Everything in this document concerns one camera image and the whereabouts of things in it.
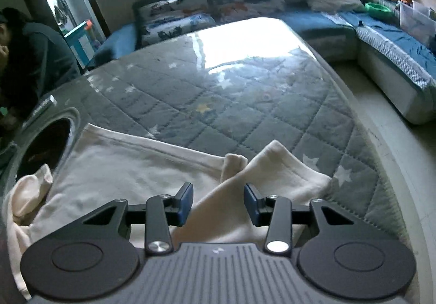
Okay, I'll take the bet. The blue corner sofa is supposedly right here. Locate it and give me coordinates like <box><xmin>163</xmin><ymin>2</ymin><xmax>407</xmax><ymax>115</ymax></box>
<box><xmin>86</xmin><ymin>0</ymin><xmax>436</xmax><ymax>125</ymax></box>

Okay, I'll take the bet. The clear plastic storage box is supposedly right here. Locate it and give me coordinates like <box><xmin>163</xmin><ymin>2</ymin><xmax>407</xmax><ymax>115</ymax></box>
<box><xmin>398</xmin><ymin>1</ymin><xmax>435</xmax><ymax>47</ymax></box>

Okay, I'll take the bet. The small butterfly print cushion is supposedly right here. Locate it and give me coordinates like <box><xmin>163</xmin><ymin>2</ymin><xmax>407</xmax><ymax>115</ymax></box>
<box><xmin>137</xmin><ymin>0</ymin><xmax>216</xmax><ymax>47</ymax></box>

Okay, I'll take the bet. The person in dark hoodie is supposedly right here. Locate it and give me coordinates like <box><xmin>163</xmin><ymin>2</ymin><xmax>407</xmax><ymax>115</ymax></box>
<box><xmin>1</xmin><ymin>7</ymin><xmax>81</xmax><ymax>131</ymax></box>

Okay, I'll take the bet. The grey rectangular remote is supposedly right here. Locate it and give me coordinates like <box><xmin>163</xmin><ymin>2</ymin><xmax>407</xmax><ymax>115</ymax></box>
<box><xmin>22</xmin><ymin>94</ymin><xmax>58</xmax><ymax>128</ymax></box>

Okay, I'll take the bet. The grey quilted star table cover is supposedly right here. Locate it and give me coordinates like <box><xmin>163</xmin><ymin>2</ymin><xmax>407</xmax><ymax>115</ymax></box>
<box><xmin>0</xmin><ymin>17</ymin><xmax>415</xmax><ymax>257</ymax></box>

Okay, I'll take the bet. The cream white sweater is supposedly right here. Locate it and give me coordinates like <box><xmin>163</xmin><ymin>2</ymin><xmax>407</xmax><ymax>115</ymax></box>
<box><xmin>3</xmin><ymin>125</ymin><xmax>330</xmax><ymax>296</ymax></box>

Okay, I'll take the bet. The green bowl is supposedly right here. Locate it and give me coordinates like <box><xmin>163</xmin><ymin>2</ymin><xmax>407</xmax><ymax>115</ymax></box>
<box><xmin>365</xmin><ymin>2</ymin><xmax>393</xmax><ymax>20</ymax></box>

